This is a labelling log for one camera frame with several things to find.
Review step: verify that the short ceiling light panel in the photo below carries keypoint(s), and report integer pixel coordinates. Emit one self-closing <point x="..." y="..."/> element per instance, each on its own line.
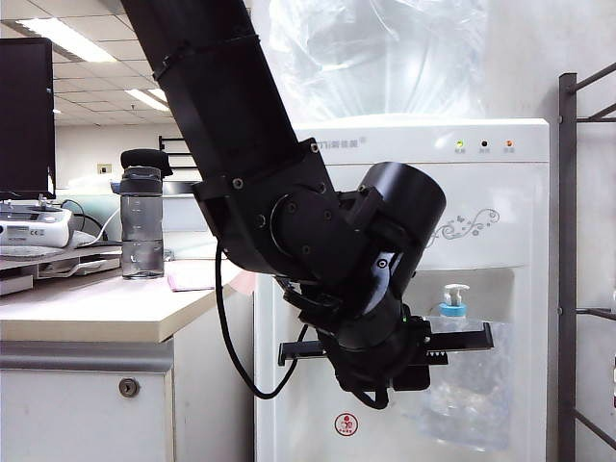
<point x="144" y="99"/>

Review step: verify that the plastic-wrapped water jug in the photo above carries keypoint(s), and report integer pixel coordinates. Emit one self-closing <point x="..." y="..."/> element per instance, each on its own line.
<point x="385" y="62"/>

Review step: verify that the black chair headrest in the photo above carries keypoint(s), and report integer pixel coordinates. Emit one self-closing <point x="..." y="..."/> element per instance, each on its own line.
<point x="144" y="158"/>

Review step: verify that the white grey remote controller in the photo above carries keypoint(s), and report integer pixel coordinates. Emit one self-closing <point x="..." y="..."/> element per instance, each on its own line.
<point x="29" y="231"/>

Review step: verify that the blue-collared cold water tap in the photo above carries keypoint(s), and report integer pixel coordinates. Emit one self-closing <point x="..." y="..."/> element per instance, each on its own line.
<point x="453" y="308"/>

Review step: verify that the white water dispenser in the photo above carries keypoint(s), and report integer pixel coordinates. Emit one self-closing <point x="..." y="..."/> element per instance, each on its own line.
<point x="505" y="216"/>

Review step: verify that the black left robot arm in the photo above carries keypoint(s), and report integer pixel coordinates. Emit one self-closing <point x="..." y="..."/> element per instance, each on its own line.
<point x="231" y="120"/>

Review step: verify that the black computer monitor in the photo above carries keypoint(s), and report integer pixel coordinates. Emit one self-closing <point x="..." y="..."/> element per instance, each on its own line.
<point x="24" y="120"/>

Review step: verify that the black wall shelf frame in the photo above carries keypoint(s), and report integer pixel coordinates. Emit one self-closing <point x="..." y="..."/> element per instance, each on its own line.
<point x="166" y="144"/>

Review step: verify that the clear plastic mug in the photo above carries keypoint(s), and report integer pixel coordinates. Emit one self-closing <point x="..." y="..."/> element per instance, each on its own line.
<point x="462" y="409"/>

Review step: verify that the dark grey sports bottle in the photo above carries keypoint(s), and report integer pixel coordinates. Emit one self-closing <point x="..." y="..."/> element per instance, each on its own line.
<point x="140" y="226"/>

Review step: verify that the white desk cabinet with lock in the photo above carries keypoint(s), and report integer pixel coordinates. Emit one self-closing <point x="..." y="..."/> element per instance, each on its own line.
<point x="72" y="418"/>

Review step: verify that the wall socket plate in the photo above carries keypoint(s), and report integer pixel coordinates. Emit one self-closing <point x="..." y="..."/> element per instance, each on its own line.
<point x="104" y="169"/>

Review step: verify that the long ceiling light panel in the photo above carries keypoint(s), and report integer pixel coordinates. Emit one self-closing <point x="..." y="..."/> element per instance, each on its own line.
<point x="67" y="41"/>

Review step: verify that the dark metal shelf rack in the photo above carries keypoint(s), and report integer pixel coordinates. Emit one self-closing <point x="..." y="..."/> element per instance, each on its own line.
<point x="568" y="240"/>

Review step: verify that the pink paper booklet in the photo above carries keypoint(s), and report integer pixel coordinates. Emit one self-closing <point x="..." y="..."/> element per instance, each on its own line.
<point x="188" y="282"/>

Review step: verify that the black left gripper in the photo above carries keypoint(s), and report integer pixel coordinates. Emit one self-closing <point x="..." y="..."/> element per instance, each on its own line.
<point x="375" y="366"/>

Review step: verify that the white desk partition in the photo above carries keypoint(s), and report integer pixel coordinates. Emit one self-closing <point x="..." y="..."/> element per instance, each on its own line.
<point x="183" y="240"/>

